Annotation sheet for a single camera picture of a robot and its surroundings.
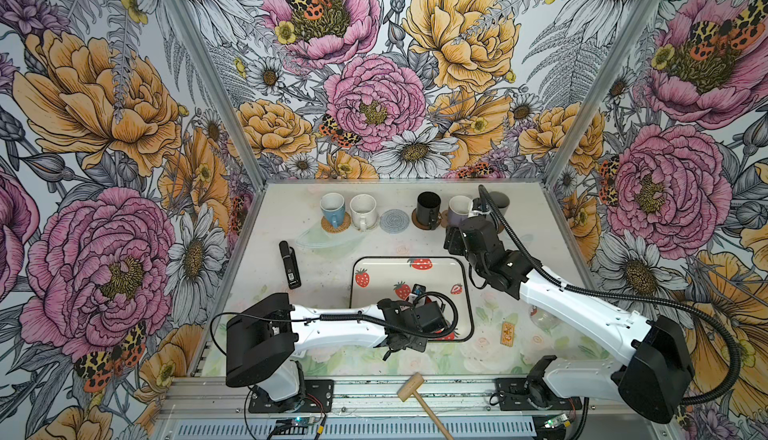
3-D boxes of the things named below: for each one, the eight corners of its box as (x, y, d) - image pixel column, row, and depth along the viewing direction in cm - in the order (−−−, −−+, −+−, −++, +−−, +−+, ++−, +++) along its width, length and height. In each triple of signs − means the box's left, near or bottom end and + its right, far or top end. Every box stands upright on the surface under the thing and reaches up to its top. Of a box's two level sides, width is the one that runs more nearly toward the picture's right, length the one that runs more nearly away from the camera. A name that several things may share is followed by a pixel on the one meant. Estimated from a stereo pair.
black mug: (417, 230, 109) (419, 212, 101) (416, 210, 115) (417, 191, 107) (439, 230, 109) (443, 212, 101) (436, 210, 115) (440, 191, 107)
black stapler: (291, 290, 94) (286, 281, 90) (283, 251, 104) (278, 241, 99) (302, 286, 95) (298, 277, 91) (293, 248, 104) (289, 238, 100)
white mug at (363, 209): (350, 237, 106) (347, 220, 99) (353, 210, 114) (350, 193, 107) (375, 237, 106) (374, 220, 99) (377, 210, 114) (376, 193, 107)
